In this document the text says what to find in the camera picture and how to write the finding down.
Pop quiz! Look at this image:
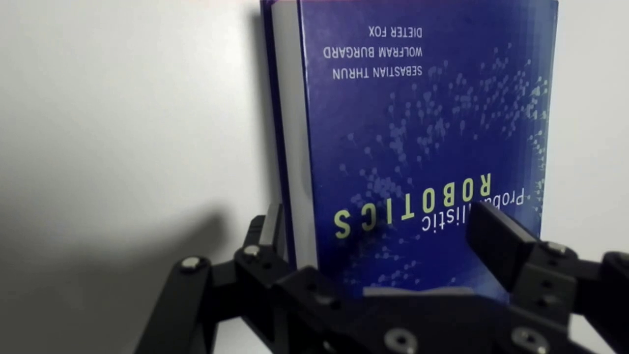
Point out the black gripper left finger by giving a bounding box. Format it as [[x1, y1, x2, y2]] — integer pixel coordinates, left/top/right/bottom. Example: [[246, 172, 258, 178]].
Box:
[[134, 208, 358, 354]]

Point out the blue hardcover robotics book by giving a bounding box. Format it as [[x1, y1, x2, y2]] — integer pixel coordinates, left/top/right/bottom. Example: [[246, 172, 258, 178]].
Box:
[[260, 0, 559, 298]]

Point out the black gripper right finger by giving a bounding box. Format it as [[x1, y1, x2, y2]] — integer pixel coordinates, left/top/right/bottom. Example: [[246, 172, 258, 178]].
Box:
[[466, 202, 629, 354]]

